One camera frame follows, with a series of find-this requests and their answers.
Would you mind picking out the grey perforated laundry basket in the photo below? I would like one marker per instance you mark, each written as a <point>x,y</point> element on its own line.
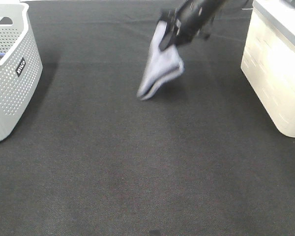
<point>21,66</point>

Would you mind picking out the white plastic storage bin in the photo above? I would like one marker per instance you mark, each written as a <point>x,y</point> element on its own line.
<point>268,60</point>

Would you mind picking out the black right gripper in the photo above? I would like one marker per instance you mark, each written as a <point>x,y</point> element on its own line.
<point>194,18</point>

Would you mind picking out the lavender towel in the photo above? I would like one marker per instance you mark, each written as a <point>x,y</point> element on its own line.
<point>161,66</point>

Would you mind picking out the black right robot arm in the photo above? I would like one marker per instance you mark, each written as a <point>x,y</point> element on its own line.
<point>217,3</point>

